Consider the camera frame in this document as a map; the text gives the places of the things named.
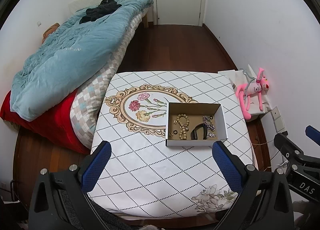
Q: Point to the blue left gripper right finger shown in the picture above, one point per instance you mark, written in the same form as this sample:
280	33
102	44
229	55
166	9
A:
230	165

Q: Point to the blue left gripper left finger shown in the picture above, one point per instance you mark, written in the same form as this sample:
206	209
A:
93	165

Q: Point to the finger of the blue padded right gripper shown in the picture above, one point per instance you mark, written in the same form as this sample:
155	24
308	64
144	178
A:
313	134

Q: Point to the white patterned tablecloth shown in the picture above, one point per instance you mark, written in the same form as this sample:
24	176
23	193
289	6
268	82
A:
143	176

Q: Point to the red blanket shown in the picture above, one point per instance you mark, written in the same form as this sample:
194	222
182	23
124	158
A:
55	124

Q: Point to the checkered mattress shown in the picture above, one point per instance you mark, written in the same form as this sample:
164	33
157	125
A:
90	95

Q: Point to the white cardboard box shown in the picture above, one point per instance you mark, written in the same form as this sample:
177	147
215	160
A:
195	125

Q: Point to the pink panther plush toy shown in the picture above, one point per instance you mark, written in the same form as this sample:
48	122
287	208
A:
255	86

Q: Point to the teal quilt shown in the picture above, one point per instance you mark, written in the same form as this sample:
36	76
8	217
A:
68	58

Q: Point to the brown pillow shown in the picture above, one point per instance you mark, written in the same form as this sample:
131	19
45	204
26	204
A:
49	31

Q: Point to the black clothing on bed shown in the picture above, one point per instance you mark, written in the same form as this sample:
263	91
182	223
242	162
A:
105	7

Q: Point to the wall power strip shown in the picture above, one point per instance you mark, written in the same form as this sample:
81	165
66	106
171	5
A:
278	120

